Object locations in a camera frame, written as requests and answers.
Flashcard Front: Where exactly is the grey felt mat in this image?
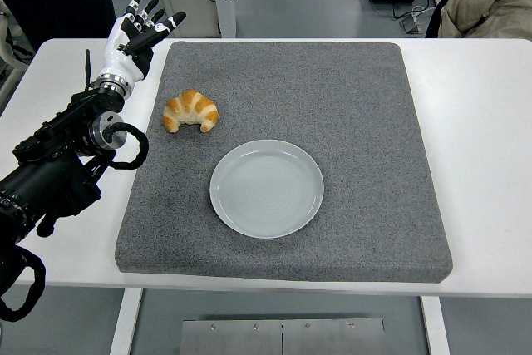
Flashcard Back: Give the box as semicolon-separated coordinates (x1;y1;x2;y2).
114;41;454;285

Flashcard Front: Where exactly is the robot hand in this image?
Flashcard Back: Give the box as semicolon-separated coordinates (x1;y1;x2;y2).
96;0;187;86

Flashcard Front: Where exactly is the pale grey round plate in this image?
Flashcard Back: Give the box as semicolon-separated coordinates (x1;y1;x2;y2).
209;139;325;240

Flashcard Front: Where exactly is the grey metal plate with screws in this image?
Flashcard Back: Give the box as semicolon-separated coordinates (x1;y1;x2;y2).
179;317;387;355

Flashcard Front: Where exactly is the croissant bread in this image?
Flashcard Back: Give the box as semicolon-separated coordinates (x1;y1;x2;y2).
161;89;219;134

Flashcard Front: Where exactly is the white table leg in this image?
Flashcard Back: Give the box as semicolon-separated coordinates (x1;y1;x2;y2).
108;288;145;355
419;295;452;355

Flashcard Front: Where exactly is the black chair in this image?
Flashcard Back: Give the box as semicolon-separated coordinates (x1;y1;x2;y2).
424;0;458;39

